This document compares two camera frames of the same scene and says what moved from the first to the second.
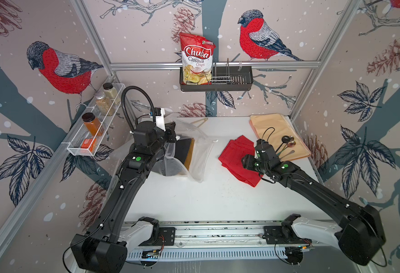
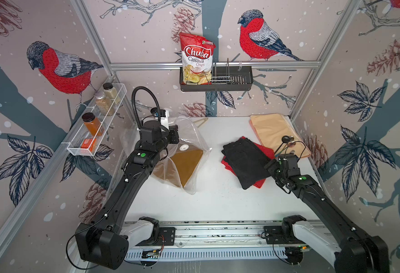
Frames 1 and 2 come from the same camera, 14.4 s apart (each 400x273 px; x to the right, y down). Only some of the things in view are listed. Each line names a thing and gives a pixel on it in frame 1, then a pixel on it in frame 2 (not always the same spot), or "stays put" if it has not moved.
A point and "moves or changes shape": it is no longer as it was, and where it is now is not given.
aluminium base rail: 233,240 stays put
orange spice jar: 93,124 stays put
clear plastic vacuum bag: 190,156 moves or changes shape
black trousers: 165,164 → 246,160
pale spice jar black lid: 111,92 stays put
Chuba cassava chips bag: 197,59 stays put
